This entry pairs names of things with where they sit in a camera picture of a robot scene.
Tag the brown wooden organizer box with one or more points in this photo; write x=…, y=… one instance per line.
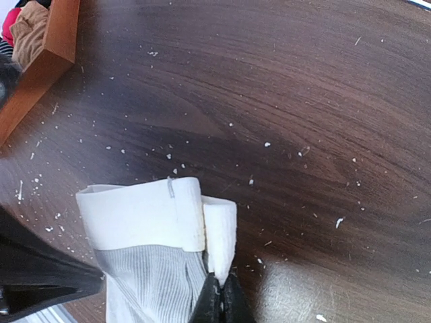
x=56, y=57

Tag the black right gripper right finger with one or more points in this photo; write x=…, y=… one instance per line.
x=235, y=304

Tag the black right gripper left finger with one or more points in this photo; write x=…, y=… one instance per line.
x=208, y=306

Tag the grey beige sock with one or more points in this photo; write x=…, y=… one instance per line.
x=156, y=242

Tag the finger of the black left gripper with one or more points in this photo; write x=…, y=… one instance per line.
x=35, y=276

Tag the red rolled underwear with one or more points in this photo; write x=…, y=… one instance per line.
x=10, y=20

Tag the brown rolled underwear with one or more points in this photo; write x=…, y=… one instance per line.
x=28, y=33

